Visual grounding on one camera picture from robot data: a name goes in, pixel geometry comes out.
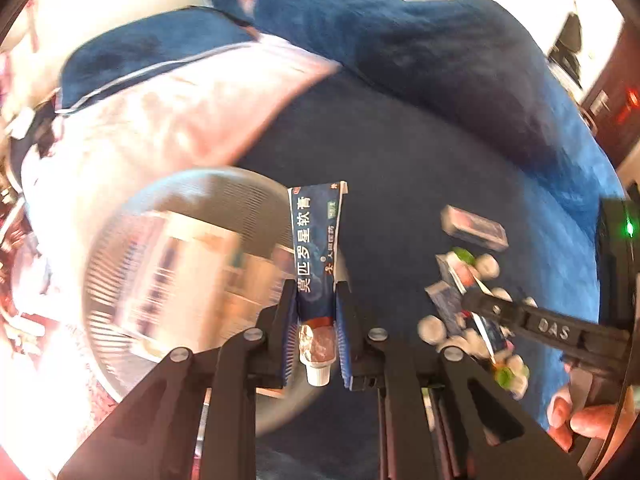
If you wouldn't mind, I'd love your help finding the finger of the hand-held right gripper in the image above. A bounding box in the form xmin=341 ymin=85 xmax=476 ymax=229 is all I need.
xmin=461 ymin=280 xmax=632 ymax=366

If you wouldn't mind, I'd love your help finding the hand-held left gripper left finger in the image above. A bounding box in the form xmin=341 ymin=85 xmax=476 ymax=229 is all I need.
xmin=57 ymin=277 xmax=301 ymax=480

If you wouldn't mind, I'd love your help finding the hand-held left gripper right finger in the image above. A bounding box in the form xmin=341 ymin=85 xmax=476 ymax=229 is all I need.
xmin=334 ymin=280 xmax=586 ymax=480

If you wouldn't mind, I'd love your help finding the light blue perforated plastic basket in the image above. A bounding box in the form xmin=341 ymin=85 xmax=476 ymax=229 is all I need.
xmin=81 ymin=166 xmax=321 ymax=411

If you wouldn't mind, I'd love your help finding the person's right hand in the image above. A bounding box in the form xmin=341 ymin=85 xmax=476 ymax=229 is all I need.
xmin=546 ymin=370 xmax=628 ymax=453

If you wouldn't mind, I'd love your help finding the dark blue ointment tube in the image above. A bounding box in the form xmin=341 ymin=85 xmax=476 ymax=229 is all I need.
xmin=470 ymin=312 xmax=507 ymax=357

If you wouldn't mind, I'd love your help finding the narrow blue white box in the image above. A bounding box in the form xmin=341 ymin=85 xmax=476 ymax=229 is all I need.
xmin=425 ymin=281 xmax=467 ymax=337

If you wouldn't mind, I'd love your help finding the white yellow-edged medicine box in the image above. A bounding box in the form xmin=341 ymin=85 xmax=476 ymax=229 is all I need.
xmin=165 ymin=210 xmax=241 ymax=321

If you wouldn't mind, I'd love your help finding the small orange-circle ointment box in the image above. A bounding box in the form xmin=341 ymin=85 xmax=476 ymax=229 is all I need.
xmin=440 ymin=204 xmax=509 ymax=252

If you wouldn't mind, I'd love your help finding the dark wooden cabinet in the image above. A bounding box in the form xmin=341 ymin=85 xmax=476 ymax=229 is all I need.
xmin=580 ymin=20 xmax=640 ymax=171

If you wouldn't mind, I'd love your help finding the blue plush bedsheet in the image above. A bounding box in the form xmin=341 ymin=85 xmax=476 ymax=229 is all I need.
xmin=235 ymin=70 xmax=616 ymax=480

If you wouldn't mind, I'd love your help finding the dark hanging cloth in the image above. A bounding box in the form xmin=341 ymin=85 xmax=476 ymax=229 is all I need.
xmin=547 ymin=12 xmax=584 ymax=91

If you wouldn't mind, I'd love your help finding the pink plush blanket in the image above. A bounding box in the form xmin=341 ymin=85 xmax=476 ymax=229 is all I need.
xmin=20 ymin=40 xmax=343 ymax=281

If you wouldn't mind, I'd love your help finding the rumpled blue plush blanket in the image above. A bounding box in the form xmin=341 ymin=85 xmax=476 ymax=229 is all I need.
xmin=240 ymin=0 xmax=626 ymax=221

